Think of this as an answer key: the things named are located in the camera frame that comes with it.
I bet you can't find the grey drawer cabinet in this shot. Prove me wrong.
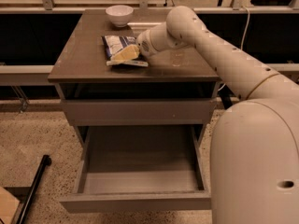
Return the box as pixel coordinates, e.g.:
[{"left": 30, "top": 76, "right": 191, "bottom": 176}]
[{"left": 49, "top": 9, "right": 219, "bottom": 143}]

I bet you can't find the cardboard box lower left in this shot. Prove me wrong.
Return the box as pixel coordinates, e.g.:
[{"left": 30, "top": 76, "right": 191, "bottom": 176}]
[{"left": 0, "top": 187, "right": 20, "bottom": 224}]

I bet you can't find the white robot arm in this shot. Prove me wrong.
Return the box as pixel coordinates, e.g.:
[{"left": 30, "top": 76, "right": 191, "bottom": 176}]
[{"left": 136, "top": 6, "right": 299, "bottom": 224}]

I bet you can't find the white power cable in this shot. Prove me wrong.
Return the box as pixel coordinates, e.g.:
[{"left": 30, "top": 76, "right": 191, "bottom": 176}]
[{"left": 218, "top": 6, "right": 251, "bottom": 91}]

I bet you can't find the closed grey top drawer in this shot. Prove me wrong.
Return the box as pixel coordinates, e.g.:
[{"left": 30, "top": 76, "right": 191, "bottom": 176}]
[{"left": 61, "top": 99, "right": 216, "bottom": 126}]

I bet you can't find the blue white chip bag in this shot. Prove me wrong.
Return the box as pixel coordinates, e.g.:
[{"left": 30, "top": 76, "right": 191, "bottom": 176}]
[{"left": 102, "top": 35, "right": 149, "bottom": 67}]

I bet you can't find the white ceramic bowl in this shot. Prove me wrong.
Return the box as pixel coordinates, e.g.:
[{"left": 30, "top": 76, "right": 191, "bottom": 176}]
[{"left": 106, "top": 5, "right": 134, "bottom": 27}]

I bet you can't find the open grey middle drawer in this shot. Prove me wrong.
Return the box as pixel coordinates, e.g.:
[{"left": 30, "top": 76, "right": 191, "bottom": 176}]
[{"left": 60, "top": 125, "right": 211, "bottom": 213}]

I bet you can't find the black metal bar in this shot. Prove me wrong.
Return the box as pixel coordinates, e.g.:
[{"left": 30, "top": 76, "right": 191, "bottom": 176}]
[{"left": 16, "top": 155, "right": 51, "bottom": 224}]

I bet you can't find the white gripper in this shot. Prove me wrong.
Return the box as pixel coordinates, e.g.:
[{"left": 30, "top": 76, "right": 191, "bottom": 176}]
[{"left": 111, "top": 29, "right": 163, "bottom": 61}]

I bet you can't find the black table leg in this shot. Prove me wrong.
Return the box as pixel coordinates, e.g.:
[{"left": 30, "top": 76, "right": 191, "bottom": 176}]
[{"left": 218, "top": 87, "right": 233, "bottom": 109}]

